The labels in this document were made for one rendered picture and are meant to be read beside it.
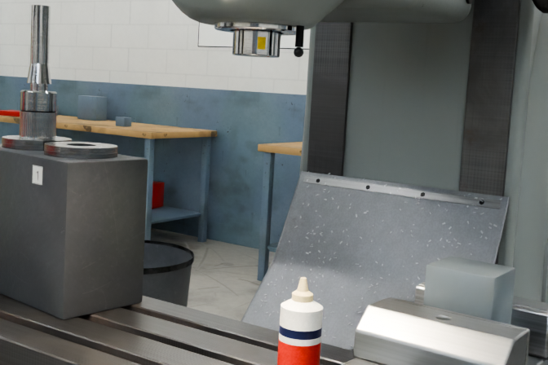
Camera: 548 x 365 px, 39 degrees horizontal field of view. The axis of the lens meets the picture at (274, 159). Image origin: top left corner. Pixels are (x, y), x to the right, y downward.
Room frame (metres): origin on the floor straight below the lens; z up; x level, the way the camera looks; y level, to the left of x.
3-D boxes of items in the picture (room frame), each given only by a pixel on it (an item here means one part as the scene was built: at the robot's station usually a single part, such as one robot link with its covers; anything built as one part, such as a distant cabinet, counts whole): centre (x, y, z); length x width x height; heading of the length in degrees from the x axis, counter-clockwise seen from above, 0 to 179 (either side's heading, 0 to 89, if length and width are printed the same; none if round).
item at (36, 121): (1.02, 0.32, 1.19); 0.05 x 0.05 x 0.05
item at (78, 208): (0.99, 0.28, 1.06); 0.22 x 0.12 x 0.20; 49
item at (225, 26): (0.77, 0.02, 1.31); 0.09 x 0.09 x 0.01
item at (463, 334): (0.60, -0.14, 1.05); 0.12 x 0.06 x 0.04; 55
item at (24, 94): (1.02, 0.32, 1.22); 0.05 x 0.05 x 0.01
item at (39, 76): (1.02, 0.32, 1.28); 0.03 x 0.03 x 0.11
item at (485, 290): (0.65, -0.17, 1.08); 0.06 x 0.05 x 0.06; 55
